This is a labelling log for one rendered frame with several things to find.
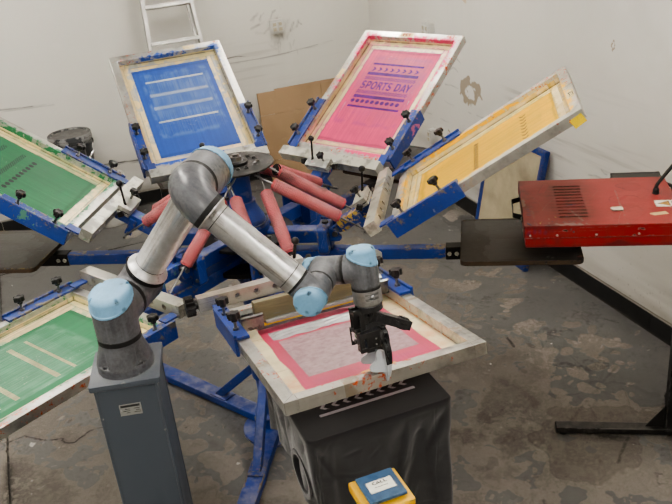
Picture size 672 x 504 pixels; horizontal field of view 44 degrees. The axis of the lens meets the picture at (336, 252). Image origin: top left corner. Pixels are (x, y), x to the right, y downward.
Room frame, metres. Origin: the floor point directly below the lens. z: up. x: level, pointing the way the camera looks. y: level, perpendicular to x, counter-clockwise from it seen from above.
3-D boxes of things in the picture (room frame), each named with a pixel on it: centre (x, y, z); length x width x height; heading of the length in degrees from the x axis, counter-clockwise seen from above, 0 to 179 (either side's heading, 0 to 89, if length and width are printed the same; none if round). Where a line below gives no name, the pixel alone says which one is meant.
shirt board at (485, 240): (3.05, -0.30, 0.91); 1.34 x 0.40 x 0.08; 79
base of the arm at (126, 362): (1.92, 0.60, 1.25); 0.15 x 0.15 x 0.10
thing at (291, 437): (2.07, 0.17, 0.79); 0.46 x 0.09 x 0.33; 19
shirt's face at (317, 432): (2.13, 0.00, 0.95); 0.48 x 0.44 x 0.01; 19
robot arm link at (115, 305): (1.93, 0.59, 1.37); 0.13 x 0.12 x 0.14; 164
